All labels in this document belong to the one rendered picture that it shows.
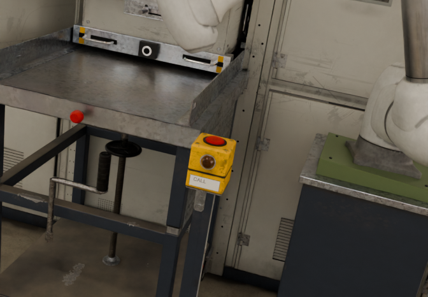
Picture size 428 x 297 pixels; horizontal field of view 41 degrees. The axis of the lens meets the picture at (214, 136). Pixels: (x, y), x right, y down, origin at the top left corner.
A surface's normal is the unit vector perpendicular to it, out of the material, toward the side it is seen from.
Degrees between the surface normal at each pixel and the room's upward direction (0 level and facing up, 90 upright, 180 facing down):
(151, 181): 90
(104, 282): 0
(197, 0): 69
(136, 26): 90
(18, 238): 0
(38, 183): 90
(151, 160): 90
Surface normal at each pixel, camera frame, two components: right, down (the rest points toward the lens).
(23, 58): 0.96, 0.22
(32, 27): 0.86, 0.30
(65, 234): 0.15, -0.92
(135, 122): -0.23, 0.32
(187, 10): 0.10, 0.16
